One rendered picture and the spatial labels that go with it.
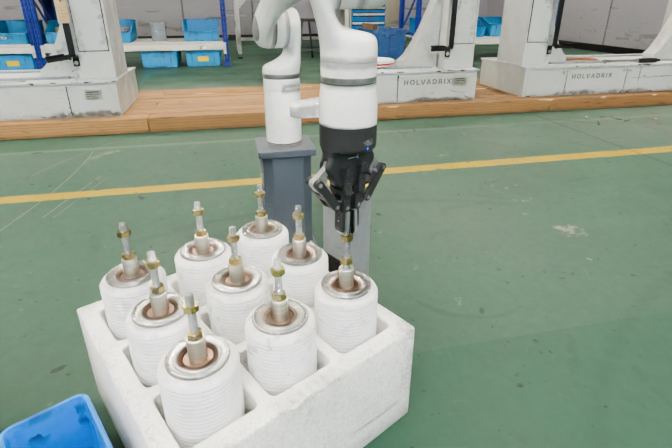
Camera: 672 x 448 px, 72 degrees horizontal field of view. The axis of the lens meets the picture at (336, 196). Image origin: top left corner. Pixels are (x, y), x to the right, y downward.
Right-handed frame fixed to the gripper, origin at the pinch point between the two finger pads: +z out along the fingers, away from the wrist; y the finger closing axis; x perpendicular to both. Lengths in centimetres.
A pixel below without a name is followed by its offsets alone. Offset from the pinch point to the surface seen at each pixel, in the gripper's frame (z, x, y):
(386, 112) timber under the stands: 32, 142, 155
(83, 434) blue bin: 31, 18, -36
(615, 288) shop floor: 36, -15, 74
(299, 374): 17.1, -4.8, -12.3
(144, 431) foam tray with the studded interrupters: 17.8, 0.2, -31.0
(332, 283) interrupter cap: 10.5, 1.3, -1.6
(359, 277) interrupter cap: 10.4, -0.3, 2.5
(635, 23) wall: -2, 189, 651
